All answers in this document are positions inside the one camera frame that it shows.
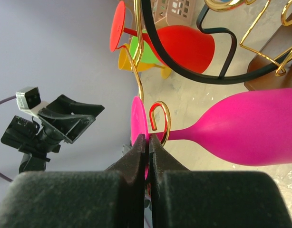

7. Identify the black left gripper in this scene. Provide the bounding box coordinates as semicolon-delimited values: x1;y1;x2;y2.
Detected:
38;95;105;143

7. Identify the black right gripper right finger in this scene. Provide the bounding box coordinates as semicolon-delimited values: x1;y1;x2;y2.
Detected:
149;134;292;228

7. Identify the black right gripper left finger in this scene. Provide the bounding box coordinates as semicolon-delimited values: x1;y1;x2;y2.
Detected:
0;134;146;228

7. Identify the yellow wine glass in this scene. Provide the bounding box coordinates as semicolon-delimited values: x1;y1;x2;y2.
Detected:
118;48;172;79

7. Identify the green wine glass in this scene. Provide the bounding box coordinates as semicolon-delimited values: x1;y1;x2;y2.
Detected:
129;35;161;64

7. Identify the magenta wine glass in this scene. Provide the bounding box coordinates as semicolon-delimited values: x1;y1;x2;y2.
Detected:
130;88;292;166

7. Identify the red wine glass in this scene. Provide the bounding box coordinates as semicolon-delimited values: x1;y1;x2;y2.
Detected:
109;0;215;74

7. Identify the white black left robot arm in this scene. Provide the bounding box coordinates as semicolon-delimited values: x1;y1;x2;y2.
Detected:
1;95;105;173

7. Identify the pink plastic file organizer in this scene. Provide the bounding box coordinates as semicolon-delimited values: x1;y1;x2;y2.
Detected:
150;0;196;29

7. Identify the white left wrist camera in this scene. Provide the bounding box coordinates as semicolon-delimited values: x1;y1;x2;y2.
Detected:
15;86;49;118

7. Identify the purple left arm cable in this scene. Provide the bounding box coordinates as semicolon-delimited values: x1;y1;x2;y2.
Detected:
0;96;17;183

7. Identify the gold wire wine glass rack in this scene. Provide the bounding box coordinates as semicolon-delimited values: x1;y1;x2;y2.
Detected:
112;0;292;147

